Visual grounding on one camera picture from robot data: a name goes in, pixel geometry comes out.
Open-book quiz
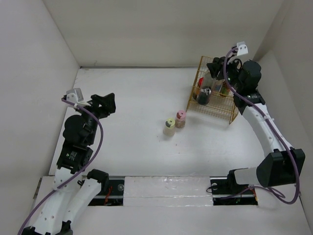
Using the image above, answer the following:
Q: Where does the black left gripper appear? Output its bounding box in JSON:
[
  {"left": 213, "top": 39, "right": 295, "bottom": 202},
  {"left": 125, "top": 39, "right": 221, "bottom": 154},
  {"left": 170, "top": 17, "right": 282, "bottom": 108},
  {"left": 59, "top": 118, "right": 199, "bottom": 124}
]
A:
[{"left": 76, "top": 93, "right": 115, "bottom": 144}]

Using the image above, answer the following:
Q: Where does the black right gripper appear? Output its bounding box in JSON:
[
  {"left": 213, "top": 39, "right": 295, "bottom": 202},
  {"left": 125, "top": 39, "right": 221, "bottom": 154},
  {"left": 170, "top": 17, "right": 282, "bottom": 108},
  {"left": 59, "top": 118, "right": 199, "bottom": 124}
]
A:
[{"left": 207, "top": 54, "right": 244, "bottom": 92}]

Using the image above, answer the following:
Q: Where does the silver lid white granule jar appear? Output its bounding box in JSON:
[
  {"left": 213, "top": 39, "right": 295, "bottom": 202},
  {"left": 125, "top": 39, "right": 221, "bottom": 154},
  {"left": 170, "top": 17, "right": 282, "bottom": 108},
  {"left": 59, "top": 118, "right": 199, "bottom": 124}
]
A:
[{"left": 214, "top": 80, "right": 223, "bottom": 92}]

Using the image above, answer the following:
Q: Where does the red lid sauce jar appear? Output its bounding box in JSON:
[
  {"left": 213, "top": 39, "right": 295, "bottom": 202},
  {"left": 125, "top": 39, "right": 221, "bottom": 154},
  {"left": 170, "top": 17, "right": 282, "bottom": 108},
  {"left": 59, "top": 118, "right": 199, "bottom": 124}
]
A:
[{"left": 192, "top": 77, "right": 203, "bottom": 100}]

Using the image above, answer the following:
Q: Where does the yellow cap sauce bottle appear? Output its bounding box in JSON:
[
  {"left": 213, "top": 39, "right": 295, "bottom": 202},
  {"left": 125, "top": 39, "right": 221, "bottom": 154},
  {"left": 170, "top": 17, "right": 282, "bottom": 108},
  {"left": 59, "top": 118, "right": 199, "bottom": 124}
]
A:
[{"left": 219, "top": 82, "right": 230, "bottom": 97}]

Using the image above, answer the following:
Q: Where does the tall dark soy sauce bottle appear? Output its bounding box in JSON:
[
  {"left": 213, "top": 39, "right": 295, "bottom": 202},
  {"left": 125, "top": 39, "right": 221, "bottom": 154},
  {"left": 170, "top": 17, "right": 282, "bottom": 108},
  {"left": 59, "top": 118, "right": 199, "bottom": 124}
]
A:
[{"left": 197, "top": 70, "right": 216, "bottom": 106}]

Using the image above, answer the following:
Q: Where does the yellow-green lid spice shaker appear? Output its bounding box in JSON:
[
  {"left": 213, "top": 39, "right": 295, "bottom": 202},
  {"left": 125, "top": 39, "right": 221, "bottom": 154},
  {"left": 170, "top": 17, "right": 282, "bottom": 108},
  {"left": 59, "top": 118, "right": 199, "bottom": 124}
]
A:
[{"left": 163, "top": 118, "right": 175, "bottom": 137}]

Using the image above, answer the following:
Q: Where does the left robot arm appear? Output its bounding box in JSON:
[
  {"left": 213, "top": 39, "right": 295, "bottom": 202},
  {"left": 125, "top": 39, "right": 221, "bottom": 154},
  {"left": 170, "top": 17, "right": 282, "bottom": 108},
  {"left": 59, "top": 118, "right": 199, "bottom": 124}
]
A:
[{"left": 18, "top": 89, "right": 116, "bottom": 235}]

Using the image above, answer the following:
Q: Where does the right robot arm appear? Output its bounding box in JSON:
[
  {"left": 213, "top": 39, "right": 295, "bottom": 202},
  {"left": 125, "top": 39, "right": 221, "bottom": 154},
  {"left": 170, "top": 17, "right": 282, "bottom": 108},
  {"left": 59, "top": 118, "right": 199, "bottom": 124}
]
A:
[{"left": 207, "top": 57, "right": 305, "bottom": 193}]

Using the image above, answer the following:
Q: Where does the pink lid spice shaker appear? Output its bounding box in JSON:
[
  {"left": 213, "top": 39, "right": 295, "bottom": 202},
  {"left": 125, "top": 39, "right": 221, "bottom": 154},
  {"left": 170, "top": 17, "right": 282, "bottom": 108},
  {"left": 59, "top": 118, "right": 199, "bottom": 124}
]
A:
[{"left": 175, "top": 110, "right": 186, "bottom": 128}]

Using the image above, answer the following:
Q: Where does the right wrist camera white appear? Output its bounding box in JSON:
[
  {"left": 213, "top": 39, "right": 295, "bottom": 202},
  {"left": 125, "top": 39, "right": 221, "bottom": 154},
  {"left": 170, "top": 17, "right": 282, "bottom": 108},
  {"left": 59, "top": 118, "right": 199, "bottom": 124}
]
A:
[{"left": 233, "top": 42, "right": 248, "bottom": 56}]

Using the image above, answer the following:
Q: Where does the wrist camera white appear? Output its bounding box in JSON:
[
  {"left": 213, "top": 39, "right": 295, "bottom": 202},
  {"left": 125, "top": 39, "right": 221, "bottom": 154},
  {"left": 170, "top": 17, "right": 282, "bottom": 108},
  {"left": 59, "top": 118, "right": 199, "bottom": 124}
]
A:
[
  {"left": 61, "top": 88, "right": 84, "bottom": 106},
  {"left": 233, "top": 42, "right": 248, "bottom": 56}
]

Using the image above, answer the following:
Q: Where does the gold wire rack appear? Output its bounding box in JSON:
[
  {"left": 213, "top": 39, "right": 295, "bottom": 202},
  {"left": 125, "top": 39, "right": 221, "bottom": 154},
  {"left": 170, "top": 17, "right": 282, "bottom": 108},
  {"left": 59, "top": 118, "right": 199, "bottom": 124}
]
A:
[{"left": 186, "top": 56, "right": 239, "bottom": 123}]

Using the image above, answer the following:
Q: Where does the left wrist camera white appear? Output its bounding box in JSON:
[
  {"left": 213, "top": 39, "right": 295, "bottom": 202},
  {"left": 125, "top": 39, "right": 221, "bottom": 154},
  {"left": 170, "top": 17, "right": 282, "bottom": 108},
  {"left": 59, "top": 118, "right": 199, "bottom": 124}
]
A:
[{"left": 61, "top": 88, "right": 84, "bottom": 106}]

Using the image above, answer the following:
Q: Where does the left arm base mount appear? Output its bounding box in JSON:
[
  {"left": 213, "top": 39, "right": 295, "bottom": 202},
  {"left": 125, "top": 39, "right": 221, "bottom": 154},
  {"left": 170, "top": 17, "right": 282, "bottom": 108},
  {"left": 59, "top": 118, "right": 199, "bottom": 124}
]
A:
[{"left": 88, "top": 178, "right": 125, "bottom": 207}]

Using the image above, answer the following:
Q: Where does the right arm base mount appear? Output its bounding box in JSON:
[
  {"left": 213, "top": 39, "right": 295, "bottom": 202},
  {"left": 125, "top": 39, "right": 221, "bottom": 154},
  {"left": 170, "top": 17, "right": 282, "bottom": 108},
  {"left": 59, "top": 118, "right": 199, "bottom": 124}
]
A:
[{"left": 206, "top": 178, "right": 258, "bottom": 206}]

